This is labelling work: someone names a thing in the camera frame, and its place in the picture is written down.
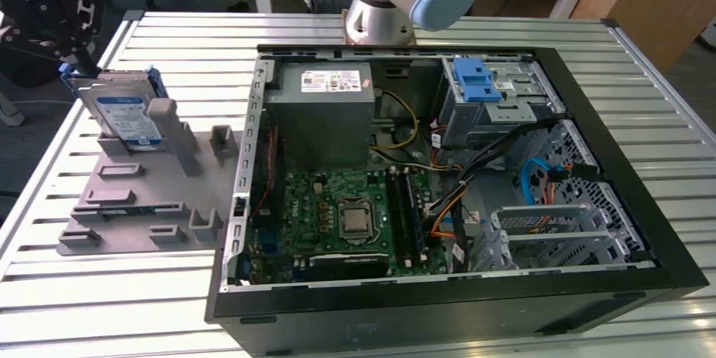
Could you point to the grey metal disk bay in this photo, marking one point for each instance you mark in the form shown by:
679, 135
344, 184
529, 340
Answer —
559, 235

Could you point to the silver CPU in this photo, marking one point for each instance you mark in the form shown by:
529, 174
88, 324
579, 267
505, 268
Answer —
356, 220

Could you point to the black graphics card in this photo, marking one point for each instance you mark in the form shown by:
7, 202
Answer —
347, 263

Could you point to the green motherboard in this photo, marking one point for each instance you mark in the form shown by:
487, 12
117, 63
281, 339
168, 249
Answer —
313, 207

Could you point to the black RAM stick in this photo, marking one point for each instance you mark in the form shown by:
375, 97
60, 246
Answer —
397, 215

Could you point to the grey drive cage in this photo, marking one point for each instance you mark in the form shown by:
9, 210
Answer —
475, 123

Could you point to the hard disk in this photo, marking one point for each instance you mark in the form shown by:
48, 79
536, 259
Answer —
125, 119

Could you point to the white metal stand foot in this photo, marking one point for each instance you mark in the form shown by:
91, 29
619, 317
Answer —
11, 117

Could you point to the blue plastic drive latch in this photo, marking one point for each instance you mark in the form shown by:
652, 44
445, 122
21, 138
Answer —
475, 81

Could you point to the grey power supply unit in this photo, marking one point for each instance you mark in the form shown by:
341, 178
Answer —
319, 131

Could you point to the black PC case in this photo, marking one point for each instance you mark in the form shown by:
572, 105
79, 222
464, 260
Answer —
447, 324

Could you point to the CPU socket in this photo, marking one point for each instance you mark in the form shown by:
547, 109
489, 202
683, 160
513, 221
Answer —
357, 203

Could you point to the grey parts rack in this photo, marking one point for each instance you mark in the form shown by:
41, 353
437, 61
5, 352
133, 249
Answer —
140, 207

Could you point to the brown wooden cabinet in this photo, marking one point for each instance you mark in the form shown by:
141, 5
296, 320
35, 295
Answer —
660, 6

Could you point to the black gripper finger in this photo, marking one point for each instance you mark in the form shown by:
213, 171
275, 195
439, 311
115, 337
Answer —
33, 43
93, 10

